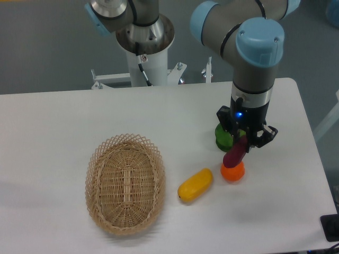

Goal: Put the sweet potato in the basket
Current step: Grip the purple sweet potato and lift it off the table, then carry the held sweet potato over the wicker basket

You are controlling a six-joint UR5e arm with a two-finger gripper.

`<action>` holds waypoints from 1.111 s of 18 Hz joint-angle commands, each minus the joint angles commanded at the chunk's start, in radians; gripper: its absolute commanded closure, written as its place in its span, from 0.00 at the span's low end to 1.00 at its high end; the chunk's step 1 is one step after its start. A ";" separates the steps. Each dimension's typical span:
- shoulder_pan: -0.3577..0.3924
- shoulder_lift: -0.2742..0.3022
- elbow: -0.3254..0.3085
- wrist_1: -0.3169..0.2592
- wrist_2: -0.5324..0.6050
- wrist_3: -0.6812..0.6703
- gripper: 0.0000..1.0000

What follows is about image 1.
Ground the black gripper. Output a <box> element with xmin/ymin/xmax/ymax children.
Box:
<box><xmin>217</xmin><ymin>96</ymin><xmax>278</xmax><ymax>153</ymax></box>

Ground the purple sweet potato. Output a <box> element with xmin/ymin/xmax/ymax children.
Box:
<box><xmin>223</xmin><ymin>135</ymin><xmax>248</xmax><ymax>168</ymax></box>

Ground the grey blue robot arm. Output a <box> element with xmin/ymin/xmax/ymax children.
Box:
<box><xmin>85</xmin><ymin>1</ymin><xmax>300</xmax><ymax>151</ymax></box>

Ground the woven wicker basket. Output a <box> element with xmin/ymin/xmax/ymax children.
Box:
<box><xmin>85</xmin><ymin>134</ymin><xmax>166</xmax><ymax>236</ymax></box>

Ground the green bok choy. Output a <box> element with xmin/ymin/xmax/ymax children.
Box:
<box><xmin>215</xmin><ymin>123</ymin><xmax>234</xmax><ymax>152</ymax></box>

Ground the orange tangerine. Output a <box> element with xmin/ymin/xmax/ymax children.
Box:
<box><xmin>220</xmin><ymin>162</ymin><xmax>245</xmax><ymax>182</ymax></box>

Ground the yellow mango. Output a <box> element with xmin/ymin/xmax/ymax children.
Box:
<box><xmin>177</xmin><ymin>168</ymin><xmax>213</xmax><ymax>203</ymax></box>

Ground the white table leg right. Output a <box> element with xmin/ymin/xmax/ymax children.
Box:
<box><xmin>313</xmin><ymin>90</ymin><xmax>339</xmax><ymax>142</ymax></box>

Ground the black device at edge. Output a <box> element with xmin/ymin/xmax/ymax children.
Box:
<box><xmin>320</xmin><ymin>214</ymin><xmax>338</xmax><ymax>242</ymax></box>

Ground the blue object top right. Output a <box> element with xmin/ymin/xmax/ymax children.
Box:
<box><xmin>325</xmin><ymin>0</ymin><xmax>339</xmax><ymax>28</ymax></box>

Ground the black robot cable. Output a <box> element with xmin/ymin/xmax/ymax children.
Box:
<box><xmin>134</xmin><ymin>42</ymin><xmax>153</xmax><ymax>87</ymax></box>

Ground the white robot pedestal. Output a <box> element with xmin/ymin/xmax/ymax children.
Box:
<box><xmin>115</xmin><ymin>14</ymin><xmax>175</xmax><ymax>87</ymax></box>

